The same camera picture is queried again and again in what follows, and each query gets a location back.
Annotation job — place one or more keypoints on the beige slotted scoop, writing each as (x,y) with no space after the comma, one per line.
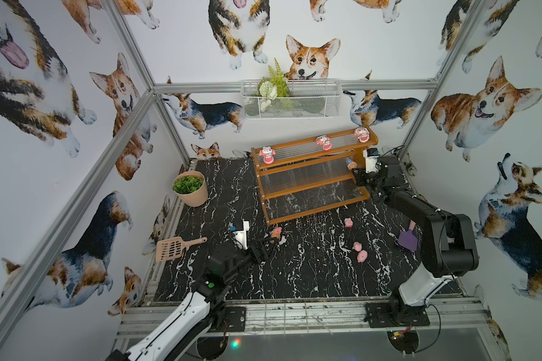
(174,248)

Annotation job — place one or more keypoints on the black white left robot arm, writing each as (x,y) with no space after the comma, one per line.
(204,306)

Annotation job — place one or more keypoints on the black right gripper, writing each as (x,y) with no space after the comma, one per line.
(360,177)

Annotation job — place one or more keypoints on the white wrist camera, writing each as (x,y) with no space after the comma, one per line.
(371,157)
(239,234)

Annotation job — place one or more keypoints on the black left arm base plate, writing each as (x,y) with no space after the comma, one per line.
(230,319)

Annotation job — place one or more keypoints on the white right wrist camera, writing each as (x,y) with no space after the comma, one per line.
(371,157)

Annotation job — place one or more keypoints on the pink pot with green succulent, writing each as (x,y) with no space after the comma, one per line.
(191,188)

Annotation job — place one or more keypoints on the white wire wall basket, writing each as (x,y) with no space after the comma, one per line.
(308,99)

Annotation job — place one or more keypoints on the blue pink ice cream toy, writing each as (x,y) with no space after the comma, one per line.
(351,164)

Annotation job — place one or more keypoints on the purple spatula with pink handle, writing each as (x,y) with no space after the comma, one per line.
(407,239)

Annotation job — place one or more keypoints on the pink hooded bunny doll figure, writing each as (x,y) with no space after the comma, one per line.
(267,154)

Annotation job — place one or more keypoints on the orange wooden two-tier shelf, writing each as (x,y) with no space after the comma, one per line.
(305,180)

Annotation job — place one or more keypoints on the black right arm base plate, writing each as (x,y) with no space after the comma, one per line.
(384,315)

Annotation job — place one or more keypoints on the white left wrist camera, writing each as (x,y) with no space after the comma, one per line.
(239,234)

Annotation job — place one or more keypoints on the pink ice cream cone toy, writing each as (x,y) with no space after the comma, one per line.
(276,233)

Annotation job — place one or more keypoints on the pink white bunny doll figure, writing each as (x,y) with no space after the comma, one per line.
(362,134)

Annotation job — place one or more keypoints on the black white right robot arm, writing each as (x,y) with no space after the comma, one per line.
(447,249)

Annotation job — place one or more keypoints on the artificial fern with white flowers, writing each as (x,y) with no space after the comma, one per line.
(273,87)

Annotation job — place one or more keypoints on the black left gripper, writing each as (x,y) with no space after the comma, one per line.
(257,251)

